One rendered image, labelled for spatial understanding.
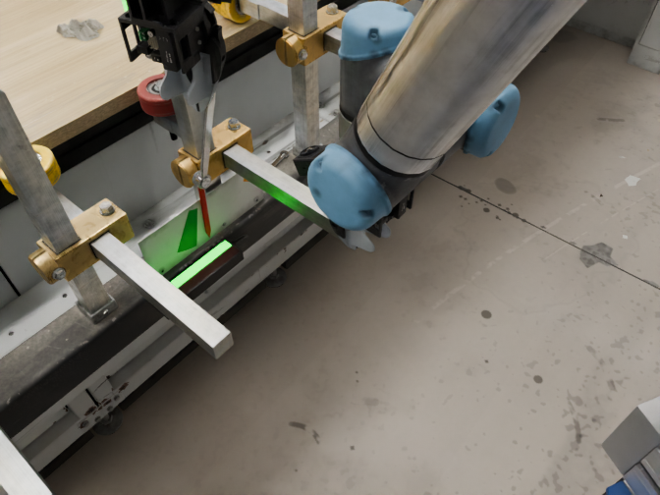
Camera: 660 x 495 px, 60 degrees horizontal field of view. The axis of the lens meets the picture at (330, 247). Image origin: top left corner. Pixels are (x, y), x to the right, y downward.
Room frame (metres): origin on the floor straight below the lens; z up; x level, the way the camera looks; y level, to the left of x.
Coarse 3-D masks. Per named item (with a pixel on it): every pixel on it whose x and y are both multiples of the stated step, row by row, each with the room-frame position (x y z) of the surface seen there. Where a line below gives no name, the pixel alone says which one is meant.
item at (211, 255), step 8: (216, 248) 0.64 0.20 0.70; (224, 248) 0.64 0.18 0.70; (208, 256) 0.62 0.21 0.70; (216, 256) 0.62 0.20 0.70; (192, 264) 0.61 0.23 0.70; (200, 264) 0.61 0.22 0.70; (184, 272) 0.59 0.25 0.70; (192, 272) 0.59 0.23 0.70; (176, 280) 0.57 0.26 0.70; (184, 280) 0.57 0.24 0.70
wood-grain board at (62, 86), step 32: (0, 0) 1.14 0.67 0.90; (32, 0) 1.14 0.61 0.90; (64, 0) 1.14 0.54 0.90; (96, 0) 1.14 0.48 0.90; (0, 32) 1.01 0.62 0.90; (32, 32) 1.01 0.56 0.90; (128, 32) 1.01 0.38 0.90; (224, 32) 1.01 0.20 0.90; (256, 32) 1.05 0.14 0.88; (0, 64) 0.90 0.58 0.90; (32, 64) 0.90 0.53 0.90; (64, 64) 0.90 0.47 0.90; (96, 64) 0.90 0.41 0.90; (128, 64) 0.90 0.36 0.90; (160, 64) 0.90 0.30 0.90; (32, 96) 0.80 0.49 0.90; (64, 96) 0.80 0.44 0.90; (96, 96) 0.80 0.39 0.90; (128, 96) 0.82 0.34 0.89; (32, 128) 0.72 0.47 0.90; (64, 128) 0.73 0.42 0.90
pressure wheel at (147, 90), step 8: (144, 80) 0.84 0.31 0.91; (152, 80) 0.84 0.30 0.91; (160, 80) 0.85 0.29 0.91; (144, 88) 0.82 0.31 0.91; (152, 88) 0.82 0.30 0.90; (144, 96) 0.79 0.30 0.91; (152, 96) 0.79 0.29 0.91; (160, 96) 0.79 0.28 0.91; (144, 104) 0.79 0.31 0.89; (152, 104) 0.79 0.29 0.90; (160, 104) 0.78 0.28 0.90; (168, 104) 0.79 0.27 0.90; (152, 112) 0.79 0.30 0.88; (160, 112) 0.78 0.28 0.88; (168, 112) 0.79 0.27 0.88; (176, 136) 0.82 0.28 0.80
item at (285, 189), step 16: (176, 128) 0.79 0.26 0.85; (224, 160) 0.71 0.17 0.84; (240, 160) 0.69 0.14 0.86; (256, 160) 0.69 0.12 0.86; (256, 176) 0.66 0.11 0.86; (272, 176) 0.65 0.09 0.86; (288, 176) 0.65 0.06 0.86; (272, 192) 0.64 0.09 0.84; (288, 192) 0.62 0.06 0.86; (304, 192) 0.62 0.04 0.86; (304, 208) 0.59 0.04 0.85; (320, 224) 0.57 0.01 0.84
